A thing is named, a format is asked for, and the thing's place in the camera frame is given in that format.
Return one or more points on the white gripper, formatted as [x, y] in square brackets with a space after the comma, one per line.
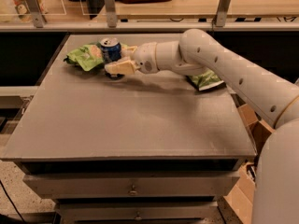
[145, 59]

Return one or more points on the blue pepsi can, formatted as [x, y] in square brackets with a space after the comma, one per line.
[111, 49]

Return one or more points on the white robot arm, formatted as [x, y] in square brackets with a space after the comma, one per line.
[276, 100]

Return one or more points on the green rice chip bag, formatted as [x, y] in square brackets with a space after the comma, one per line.
[87, 57]

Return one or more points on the green jalapeno chip bag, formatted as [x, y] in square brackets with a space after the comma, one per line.
[205, 81]

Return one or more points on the dark snack bag in box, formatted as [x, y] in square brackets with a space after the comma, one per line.
[251, 172]

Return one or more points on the upper metal drawer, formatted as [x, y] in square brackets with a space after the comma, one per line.
[118, 185]

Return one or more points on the metal drawer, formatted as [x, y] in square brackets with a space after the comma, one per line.
[136, 211]
[118, 185]

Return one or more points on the lower metal drawer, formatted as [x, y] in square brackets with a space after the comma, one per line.
[136, 211]

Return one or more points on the cardboard box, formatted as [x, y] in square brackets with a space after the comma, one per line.
[241, 196]

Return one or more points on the middle metal bracket post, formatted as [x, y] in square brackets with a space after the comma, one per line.
[111, 13]

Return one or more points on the metal bracket post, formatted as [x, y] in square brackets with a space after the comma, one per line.
[36, 13]
[221, 13]
[111, 13]

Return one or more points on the left metal bracket post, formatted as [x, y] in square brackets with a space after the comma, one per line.
[36, 13]

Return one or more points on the right metal bracket post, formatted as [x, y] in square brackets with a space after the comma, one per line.
[221, 13]

